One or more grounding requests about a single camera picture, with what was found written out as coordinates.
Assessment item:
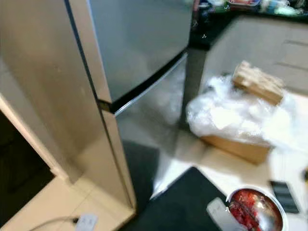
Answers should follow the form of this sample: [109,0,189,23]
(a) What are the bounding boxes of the grey power cable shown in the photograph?
[29,217,77,231]

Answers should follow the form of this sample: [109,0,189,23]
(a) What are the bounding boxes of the white power strip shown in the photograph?
[76,213,99,231]

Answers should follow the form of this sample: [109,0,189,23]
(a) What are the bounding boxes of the steel bowl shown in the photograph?
[225,185,289,231]

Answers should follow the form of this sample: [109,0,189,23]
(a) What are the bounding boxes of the brown cardboard box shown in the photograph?
[202,134,272,165]

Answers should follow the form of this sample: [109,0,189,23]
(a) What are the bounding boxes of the silver fridge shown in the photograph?
[0,0,195,212]

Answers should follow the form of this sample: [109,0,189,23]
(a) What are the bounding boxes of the black rectangular object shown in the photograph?
[269,180,300,213]

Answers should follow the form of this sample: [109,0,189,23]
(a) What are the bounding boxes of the red dried chillies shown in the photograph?
[229,190,263,231]

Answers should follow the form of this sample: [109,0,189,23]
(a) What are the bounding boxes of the beige kitchen cabinet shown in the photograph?
[197,14,308,94]

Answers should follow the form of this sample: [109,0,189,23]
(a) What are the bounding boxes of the light wooden block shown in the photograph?
[232,60,285,105]

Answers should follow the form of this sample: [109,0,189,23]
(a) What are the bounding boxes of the black floor mat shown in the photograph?
[118,166,231,231]

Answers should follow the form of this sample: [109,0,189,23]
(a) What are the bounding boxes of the clear plastic sheet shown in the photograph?
[187,75,308,152]

